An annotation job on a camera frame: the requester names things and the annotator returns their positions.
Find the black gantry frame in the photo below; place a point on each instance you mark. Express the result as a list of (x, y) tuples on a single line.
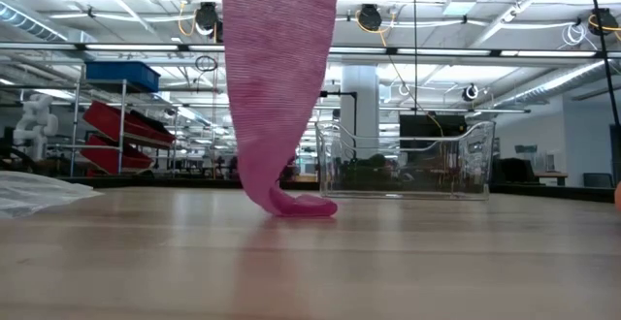
[(355, 116)]

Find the blue storage bin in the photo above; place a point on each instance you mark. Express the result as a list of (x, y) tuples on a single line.
[(121, 75)]

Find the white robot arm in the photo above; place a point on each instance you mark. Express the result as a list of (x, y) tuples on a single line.
[(34, 121)]

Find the pink elastic bandage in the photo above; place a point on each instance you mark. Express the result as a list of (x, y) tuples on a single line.
[(279, 92)]

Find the red storage bin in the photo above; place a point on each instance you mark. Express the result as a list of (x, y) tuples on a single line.
[(111, 118), (104, 157)]

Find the black office chair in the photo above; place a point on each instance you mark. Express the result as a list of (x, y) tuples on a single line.
[(514, 170)]

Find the clear plastic bin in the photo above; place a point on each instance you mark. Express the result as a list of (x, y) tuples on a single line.
[(402, 165)]

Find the metal shelf rack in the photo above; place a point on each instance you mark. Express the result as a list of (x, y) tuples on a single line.
[(122, 116)]

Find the wooden desk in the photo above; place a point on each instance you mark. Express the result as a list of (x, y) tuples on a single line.
[(550, 175)]

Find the clear plastic zip bag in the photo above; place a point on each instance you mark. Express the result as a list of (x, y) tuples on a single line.
[(34, 194)]

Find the thin black slanted pole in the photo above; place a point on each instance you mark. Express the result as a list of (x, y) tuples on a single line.
[(603, 43)]

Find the white building column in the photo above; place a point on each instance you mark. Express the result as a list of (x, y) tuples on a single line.
[(359, 97)]

